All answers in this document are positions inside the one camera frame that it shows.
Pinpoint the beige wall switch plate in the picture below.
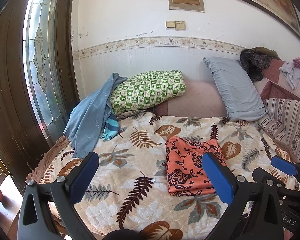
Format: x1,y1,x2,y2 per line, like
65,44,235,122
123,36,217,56
165,21,186,31

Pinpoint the blue grey cloth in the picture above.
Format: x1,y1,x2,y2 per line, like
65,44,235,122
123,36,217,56
63,73,127,159

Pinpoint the striped floral cushion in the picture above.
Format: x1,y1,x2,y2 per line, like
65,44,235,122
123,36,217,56
258,99,300,161

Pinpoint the green checkered pillow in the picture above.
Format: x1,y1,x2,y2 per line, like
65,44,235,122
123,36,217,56
111,70,186,116

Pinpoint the lavender small garment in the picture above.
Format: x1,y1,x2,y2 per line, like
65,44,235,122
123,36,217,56
279,62,300,90

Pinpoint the grey blue pillow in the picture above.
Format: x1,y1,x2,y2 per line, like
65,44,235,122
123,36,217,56
203,56,267,121

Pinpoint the dark wooden door frame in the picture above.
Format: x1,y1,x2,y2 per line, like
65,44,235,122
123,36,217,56
0,0,79,187

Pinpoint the orange floral blouse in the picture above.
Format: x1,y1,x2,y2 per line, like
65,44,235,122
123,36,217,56
166,136,226,197

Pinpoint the black furry garment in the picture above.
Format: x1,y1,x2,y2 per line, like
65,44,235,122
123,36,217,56
239,49,270,82

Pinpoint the stained glass window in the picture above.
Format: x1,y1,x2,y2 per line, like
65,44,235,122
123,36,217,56
23,0,68,145

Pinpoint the olive green garment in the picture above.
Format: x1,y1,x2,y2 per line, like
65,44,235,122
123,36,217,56
253,47,281,60

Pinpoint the teal striped sweater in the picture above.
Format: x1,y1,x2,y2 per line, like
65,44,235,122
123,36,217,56
100,112,120,141

